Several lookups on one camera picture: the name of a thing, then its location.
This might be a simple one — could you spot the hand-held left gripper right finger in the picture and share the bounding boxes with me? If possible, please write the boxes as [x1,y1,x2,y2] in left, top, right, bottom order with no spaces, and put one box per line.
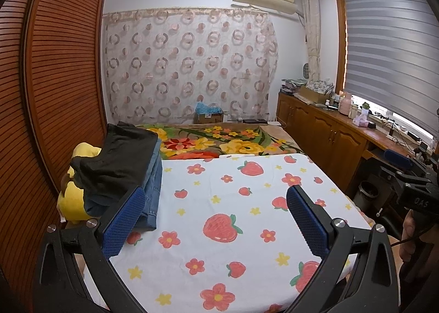
[286,184,400,313]

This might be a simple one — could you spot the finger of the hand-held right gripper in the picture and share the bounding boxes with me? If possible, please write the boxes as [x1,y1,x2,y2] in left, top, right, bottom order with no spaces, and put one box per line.
[384,149,413,170]

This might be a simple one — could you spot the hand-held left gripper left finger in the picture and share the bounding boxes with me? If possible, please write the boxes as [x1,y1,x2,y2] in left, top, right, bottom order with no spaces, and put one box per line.
[34,185,148,313]

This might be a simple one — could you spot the black pants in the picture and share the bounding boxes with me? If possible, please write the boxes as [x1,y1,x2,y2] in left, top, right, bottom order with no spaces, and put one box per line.
[70,121,162,205]

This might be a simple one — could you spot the person's right hand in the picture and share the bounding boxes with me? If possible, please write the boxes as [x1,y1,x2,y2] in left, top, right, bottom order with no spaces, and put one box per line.
[399,209,426,264]

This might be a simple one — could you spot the dark blue folded jeans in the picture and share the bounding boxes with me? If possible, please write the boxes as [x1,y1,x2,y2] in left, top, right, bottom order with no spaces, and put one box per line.
[84,159,164,231]

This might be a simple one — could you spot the black trash bin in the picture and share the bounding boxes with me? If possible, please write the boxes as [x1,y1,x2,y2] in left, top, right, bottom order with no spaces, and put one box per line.
[358,181,379,202]

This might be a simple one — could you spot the yellow plush toy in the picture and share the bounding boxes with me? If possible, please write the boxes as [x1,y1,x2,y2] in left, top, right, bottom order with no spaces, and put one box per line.
[57,142,102,224]

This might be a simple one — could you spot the white strawberry flower bed sheet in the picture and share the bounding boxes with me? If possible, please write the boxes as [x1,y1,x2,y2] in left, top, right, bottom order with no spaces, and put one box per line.
[79,153,374,313]

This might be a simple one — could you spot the pink bottle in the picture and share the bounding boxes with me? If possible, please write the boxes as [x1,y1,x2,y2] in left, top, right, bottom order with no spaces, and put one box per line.
[339,92,353,115]

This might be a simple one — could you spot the light blue folded jeans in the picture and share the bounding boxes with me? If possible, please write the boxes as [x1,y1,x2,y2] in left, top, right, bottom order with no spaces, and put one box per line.
[139,138,162,193]

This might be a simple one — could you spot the wooden cabinet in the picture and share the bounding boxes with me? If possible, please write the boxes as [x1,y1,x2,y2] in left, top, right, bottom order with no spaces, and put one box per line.
[276,92,439,193]

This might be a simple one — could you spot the flat cardboard box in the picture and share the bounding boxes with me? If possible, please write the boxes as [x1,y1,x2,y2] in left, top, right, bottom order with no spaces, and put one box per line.
[298,85,330,103]

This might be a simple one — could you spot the stack of floral fabrics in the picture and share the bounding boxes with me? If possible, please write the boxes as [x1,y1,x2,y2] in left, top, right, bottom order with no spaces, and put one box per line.
[281,77,335,92]

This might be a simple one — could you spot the grey striped window blind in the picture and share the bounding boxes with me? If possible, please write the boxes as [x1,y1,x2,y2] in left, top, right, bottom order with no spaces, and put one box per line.
[343,0,439,139]

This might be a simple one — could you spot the brown floral blanket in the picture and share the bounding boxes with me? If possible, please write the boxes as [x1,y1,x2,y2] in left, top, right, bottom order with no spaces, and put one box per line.
[135,123,306,161]

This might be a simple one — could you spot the small cardboard box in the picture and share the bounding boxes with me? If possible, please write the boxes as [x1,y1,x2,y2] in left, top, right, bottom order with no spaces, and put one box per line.
[195,112,224,125]

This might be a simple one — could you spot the cream tied curtain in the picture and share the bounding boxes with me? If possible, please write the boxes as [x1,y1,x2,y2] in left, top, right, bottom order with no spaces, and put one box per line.
[301,0,321,82]

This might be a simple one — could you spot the wooden louvered wardrobe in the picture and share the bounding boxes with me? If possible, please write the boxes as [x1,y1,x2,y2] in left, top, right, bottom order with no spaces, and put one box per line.
[0,0,108,313]

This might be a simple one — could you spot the black cable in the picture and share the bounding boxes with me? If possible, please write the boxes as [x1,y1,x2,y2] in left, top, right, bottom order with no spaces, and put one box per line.
[390,225,433,250]

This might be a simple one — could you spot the wooden window frame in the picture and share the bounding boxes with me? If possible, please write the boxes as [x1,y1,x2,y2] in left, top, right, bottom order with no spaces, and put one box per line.
[334,0,419,94]

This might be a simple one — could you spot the ring patterned sheer curtain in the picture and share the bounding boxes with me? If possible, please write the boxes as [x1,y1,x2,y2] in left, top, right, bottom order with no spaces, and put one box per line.
[102,8,279,125]

